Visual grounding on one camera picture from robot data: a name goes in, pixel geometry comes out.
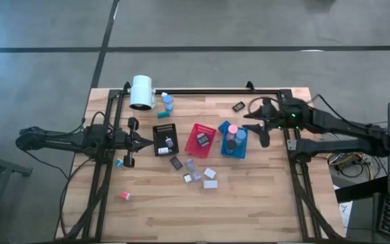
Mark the black frame clamp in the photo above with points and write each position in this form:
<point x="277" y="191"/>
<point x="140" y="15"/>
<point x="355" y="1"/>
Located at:
<point x="126" y="86"/>
<point x="250" y="86"/>

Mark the small white wall charger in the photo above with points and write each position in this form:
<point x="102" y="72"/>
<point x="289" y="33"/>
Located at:
<point x="187" y="178"/>

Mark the blue plastic basket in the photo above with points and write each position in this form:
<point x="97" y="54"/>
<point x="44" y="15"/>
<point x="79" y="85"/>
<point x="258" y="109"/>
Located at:
<point x="240" y="152"/>

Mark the large white wall charger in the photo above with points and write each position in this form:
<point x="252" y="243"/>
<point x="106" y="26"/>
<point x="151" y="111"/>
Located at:
<point x="162" y="150"/>

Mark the small pink cube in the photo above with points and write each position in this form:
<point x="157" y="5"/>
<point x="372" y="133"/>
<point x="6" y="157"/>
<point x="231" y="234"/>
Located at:
<point x="125" y="196"/>

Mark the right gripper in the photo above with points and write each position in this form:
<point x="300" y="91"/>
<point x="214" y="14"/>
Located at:
<point x="281" y="117"/>

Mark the black digital clock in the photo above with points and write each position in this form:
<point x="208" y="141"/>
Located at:
<point x="238" y="106"/>
<point x="176" y="163"/>
<point x="203" y="139"/>

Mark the grey metal stand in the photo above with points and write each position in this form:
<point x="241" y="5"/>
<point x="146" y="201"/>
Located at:
<point x="2" y="165"/>

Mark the black desk foot bar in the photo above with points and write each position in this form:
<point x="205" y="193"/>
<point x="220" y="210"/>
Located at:
<point x="361" y="190"/>

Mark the dark blue box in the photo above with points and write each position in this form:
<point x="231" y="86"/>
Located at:
<point x="222" y="127"/>

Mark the flat white box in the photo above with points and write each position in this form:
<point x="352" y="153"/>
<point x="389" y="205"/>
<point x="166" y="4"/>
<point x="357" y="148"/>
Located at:
<point x="211" y="184"/>

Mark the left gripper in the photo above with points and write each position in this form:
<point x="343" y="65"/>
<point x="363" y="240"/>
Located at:
<point x="124" y="142"/>

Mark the small white cap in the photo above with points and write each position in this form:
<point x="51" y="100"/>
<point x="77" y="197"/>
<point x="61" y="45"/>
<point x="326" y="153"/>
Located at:
<point x="164" y="94"/>

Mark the purple wall charger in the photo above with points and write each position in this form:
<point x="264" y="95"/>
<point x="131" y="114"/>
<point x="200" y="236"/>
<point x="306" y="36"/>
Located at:
<point x="169" y="141"/>

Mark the black plastic basket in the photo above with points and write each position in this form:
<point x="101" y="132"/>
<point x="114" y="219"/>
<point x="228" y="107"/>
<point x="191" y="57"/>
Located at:
<point x="159" y="135"/>

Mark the small teal cube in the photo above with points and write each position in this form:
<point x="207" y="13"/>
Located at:
<point x="118" y="163"/>

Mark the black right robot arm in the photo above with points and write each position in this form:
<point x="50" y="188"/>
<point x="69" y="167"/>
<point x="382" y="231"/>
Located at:
<point x="344" y="125"/>

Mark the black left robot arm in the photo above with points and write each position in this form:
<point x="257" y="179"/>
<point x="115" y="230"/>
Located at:
<point x="56" y="141"/>

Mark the pink-capped hourglass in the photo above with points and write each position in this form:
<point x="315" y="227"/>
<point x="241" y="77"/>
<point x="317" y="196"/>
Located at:
<point x="232" y="129"/>

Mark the red plastic basket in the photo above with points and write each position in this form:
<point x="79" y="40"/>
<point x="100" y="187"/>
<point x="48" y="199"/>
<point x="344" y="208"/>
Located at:
<point x="191" y="149"/>

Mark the small white box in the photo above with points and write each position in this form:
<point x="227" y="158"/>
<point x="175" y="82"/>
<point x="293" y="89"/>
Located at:
<point x="210" y="173"/>

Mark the teal eraser block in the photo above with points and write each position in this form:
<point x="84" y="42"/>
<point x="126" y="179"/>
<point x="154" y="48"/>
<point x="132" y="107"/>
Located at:
<point x="163" y="115"/>

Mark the white paper on floor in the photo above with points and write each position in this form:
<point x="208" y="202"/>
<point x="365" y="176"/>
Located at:
<point x="344" y="210"/>

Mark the white cylinder lamp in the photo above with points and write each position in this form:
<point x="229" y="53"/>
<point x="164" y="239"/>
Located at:
<point x="141" y="89"/>

